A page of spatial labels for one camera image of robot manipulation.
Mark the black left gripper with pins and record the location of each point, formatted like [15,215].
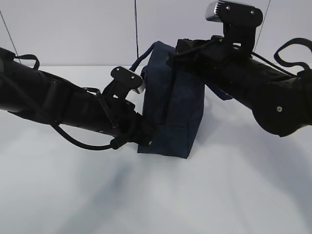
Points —
[133,127]

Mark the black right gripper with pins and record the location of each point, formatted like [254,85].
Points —
[189,57]

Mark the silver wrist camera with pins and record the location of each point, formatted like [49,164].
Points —
[129,79]
[234,13]

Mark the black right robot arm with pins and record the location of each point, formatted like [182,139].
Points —
[280,103]

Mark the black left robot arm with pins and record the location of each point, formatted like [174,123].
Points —
[41,97]

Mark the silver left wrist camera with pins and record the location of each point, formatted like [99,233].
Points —
[129,79]

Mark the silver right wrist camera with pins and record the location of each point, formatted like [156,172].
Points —
[234,13]

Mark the dark navy fabric bag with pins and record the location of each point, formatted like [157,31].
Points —
[173,101]

